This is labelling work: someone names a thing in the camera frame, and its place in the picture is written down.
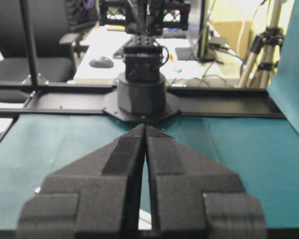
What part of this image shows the black frame rail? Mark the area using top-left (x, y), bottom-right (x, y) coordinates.
top-left (0, 84), bottom-right (285, 122)

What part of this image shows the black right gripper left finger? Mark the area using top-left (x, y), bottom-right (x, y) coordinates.
top-left (16, 124), bottom-right (146, 239)

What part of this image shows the black office chair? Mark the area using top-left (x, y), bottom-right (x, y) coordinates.
top-left (0, 0), bottom-right (89, 103)

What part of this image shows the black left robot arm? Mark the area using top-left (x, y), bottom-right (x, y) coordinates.
top-left (99, 0), bottom-right (190, 84)

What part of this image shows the black computer mouse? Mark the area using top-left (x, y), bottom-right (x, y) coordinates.
top-left (89, 56), bottom-right (114, 69)

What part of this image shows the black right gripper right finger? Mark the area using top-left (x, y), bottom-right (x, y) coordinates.
top-left (146, 126), bottom-right (267, 239)

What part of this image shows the camera tripod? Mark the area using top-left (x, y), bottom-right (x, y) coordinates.
top-left (236, 0), bottom-right (284, 89)

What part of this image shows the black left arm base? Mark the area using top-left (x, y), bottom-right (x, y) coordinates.
top-left (102, 72), bottom-right (180, 123)

